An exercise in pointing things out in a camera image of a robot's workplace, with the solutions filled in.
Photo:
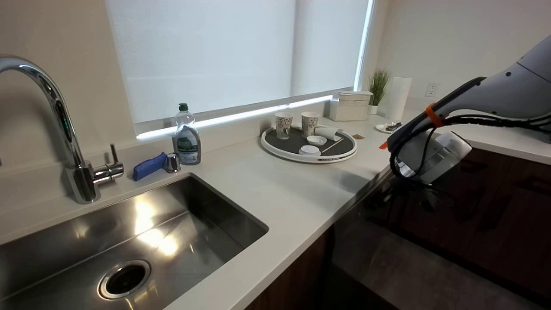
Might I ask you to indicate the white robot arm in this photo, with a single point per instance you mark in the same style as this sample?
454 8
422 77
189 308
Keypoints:
518 97

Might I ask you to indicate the round black serving tray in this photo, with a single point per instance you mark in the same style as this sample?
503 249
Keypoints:
289 149

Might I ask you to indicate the small white dish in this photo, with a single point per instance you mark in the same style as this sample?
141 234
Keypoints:
308 151

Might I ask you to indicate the left patterned paper cup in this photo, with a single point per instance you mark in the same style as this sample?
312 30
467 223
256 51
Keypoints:
282 125

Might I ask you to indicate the patterned paper cup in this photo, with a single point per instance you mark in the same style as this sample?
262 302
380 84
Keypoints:
282 125
308 123

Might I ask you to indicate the small white bowl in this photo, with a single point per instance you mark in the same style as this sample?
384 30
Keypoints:
315 141

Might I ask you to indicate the right patterned paper cup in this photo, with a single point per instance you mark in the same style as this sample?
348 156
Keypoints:
308 123

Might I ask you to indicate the dish soap bottle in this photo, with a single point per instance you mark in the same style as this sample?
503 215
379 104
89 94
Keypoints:
186 141

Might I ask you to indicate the white rectangular container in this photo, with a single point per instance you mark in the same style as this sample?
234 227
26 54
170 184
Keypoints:
349 106

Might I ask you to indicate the white roller window blind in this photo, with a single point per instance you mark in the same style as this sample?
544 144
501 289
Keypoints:
220 54

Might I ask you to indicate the small plate with dark item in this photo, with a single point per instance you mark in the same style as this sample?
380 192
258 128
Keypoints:
387 128

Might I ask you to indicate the white paper towel roll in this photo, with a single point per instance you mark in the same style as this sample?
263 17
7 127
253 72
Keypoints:
394 97

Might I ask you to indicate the small green potted plant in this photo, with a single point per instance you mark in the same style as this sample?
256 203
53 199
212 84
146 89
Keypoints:
379 80

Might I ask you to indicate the blue scrub brush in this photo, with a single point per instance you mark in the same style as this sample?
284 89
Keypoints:
160 163

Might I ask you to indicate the stainless steel sink basin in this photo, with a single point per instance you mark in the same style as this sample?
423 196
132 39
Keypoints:
139 254

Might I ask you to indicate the chrome kitchen faucet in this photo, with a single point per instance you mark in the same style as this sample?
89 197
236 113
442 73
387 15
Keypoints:
83 178

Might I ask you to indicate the dark wood cabinet doors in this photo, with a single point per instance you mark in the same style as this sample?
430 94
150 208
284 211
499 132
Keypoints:
492 215

